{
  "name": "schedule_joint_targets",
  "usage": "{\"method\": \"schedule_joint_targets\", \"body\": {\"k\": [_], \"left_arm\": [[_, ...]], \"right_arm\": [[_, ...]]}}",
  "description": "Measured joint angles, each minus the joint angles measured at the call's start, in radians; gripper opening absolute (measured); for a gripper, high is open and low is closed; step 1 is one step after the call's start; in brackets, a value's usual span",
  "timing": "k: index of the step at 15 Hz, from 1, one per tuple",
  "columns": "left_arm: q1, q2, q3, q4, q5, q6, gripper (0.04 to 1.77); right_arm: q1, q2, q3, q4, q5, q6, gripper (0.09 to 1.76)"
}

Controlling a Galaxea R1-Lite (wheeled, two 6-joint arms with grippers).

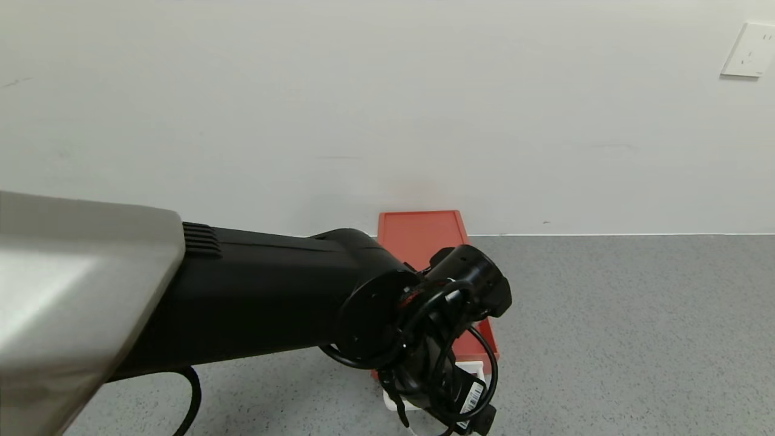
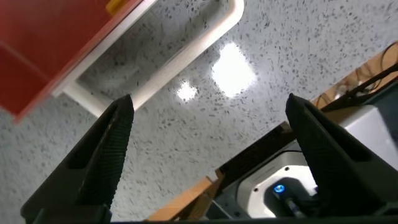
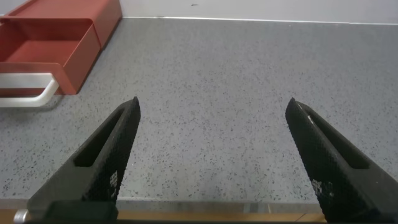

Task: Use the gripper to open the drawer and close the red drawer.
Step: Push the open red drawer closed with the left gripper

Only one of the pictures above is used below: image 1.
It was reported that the white wall socket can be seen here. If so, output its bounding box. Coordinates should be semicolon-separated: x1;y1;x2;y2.
721;22;775;78

